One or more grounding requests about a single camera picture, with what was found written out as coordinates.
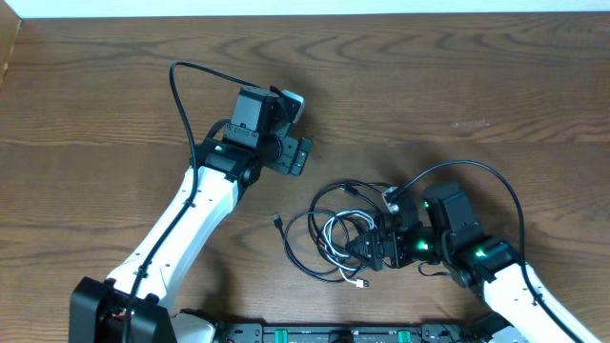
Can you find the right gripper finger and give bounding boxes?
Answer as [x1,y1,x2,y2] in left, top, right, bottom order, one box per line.
[345,230,385,260]
[355,255,384,272]

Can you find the left camera cable black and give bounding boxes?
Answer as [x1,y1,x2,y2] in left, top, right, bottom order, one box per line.
[121,60,261,343]

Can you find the cardboard panel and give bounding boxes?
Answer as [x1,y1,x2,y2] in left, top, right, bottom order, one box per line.
[0,0,22,84]

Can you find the black USB cable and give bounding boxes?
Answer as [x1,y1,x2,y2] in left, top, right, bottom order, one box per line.
[272,179,406,285]

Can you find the white USB cable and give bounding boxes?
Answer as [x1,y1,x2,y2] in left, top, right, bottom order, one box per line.
[321,210,378,289]

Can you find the camera cable black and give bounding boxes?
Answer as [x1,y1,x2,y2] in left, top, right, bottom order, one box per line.
[400,161,596,342]
[121,60,261,343]

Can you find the right camera cable black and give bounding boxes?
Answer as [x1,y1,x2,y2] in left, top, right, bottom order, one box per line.
[400,161,596,342]

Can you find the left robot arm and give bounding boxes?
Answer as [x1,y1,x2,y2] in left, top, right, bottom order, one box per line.
[69,86,312,342]

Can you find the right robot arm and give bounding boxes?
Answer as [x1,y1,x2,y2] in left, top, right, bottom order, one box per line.
[346,182,597,342]

